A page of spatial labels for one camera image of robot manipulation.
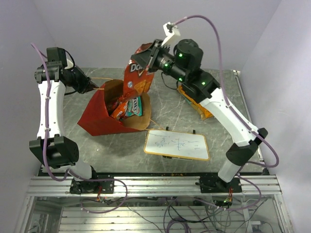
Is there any aluminium rail frame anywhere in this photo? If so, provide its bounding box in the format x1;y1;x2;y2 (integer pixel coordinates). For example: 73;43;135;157
26;175;282;197

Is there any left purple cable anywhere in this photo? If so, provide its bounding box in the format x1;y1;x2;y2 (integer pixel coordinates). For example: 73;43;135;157
31;43;129;214

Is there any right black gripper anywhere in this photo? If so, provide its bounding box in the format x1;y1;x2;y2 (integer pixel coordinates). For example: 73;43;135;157
132;39;188;83

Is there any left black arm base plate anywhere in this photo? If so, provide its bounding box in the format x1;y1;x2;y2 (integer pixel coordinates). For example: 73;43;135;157
69;178;114;195

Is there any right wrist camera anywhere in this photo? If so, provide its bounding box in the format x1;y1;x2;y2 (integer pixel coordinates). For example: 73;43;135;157
161;22;181;48

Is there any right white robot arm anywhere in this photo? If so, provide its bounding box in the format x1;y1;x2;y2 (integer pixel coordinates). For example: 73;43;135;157
131;39;268;192

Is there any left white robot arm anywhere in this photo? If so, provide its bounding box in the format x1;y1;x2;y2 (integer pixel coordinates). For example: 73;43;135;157
29;47;99;193

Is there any small whiteboard orange frame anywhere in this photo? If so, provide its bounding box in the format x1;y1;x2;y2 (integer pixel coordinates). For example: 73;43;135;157
144;130;210;161

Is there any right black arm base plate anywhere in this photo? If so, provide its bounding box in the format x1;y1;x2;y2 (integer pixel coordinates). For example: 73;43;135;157
195;177;242;194

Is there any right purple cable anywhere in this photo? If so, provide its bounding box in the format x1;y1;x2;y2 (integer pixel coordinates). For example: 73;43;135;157
173;15;280;212

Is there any teal Fox's candy packet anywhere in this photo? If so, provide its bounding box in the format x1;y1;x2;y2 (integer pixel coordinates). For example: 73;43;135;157
124;96;142;117

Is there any orange Fox's candy packet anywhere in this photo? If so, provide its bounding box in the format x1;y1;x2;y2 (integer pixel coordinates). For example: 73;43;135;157
110;101;128;120

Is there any purple cable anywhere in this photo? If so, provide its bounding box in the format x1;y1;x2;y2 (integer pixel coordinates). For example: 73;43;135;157
31;43;129;214
173;15;280;212

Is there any red paper bag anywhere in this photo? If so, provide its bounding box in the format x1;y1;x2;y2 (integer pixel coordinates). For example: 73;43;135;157
77;77;163;137

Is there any orange striped snack packet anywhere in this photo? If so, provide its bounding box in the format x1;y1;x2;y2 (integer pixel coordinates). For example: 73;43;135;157
177;85;213;120

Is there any red snack packet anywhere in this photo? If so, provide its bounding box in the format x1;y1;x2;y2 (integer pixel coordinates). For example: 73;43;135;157
121;43;156;102

